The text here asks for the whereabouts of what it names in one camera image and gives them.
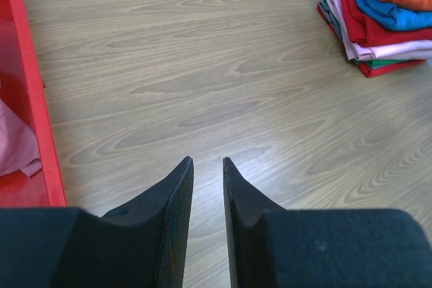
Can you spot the red folded t-shirt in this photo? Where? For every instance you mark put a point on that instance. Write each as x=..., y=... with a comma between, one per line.
x=369, y=33
x=368, y=72

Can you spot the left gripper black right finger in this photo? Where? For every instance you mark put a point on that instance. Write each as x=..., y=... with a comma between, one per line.
x=270, y=246

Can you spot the blue folded t-shirt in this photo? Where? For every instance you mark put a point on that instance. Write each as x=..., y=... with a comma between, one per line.
x=395, y=18

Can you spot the green folded t-shirt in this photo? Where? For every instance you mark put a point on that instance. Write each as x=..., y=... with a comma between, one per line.
x=335, y=25

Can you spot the red folded t-shirt bottom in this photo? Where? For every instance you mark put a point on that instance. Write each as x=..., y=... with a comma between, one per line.
x=368, y=72

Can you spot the red plastic bin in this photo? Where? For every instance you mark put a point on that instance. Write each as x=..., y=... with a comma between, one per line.
x=22, y=90

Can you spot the pink folded t-shirt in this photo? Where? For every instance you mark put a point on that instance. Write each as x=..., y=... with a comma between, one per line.
x=417, y=49

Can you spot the red folded t-shirt upper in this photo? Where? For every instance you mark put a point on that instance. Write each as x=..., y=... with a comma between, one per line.
x=369, y=33

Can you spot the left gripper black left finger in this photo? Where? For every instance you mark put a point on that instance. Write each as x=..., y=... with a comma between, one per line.
x=141, y=243

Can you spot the dusty pink crumpled t-shirt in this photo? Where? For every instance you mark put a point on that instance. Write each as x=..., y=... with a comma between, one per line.
x=19, y=146

